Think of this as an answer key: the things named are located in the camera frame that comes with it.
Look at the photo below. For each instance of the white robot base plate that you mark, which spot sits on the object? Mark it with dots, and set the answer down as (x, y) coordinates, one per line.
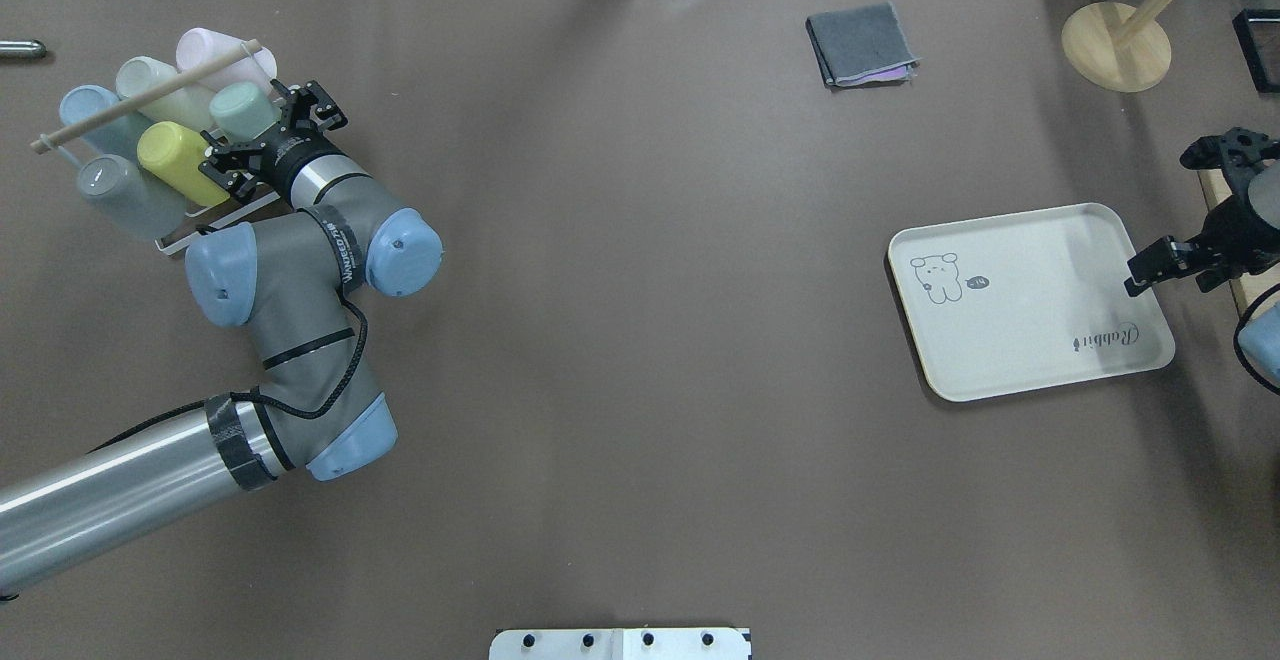
(623, 643)

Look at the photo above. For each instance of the bamboo cutting board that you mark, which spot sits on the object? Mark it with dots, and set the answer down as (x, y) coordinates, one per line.
(1249, 288)

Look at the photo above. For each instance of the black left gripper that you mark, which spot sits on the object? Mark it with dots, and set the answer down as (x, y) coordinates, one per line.
(291, 161)

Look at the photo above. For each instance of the white wire cup rack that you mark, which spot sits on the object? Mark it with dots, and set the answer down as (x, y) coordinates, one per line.
(120, 137)

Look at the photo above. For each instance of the folded grey cloth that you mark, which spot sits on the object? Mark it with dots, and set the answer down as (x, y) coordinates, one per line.
(862, 45)

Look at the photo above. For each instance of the wooden mug tree stand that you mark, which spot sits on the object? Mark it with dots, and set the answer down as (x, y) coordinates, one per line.
(1118, 47)

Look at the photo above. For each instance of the wooden rack handle rod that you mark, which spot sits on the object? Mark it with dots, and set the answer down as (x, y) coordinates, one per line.
(242, 50)

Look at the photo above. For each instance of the mint green cup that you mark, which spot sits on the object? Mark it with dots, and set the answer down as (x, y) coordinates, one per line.
(242, 111)

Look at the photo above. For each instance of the cream rabbit tray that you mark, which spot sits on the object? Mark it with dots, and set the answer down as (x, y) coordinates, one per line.
(1016, 302)

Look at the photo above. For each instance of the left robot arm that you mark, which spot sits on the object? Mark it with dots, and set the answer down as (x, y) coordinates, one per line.
(289, 280)

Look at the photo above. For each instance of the black small tray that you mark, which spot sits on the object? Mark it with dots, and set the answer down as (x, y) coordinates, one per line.
(1257, 31)

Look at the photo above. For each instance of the yellow-green cup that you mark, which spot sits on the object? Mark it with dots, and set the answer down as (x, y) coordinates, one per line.
(173, 153)

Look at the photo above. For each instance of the grey cup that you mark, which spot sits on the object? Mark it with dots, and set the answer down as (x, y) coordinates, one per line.
(131, 198)

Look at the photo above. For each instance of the metal cylinder rod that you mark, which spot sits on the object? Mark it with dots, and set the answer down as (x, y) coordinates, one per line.
(11, 49)

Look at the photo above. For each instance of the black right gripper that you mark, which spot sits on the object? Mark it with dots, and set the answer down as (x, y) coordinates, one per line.
(1232, 233)

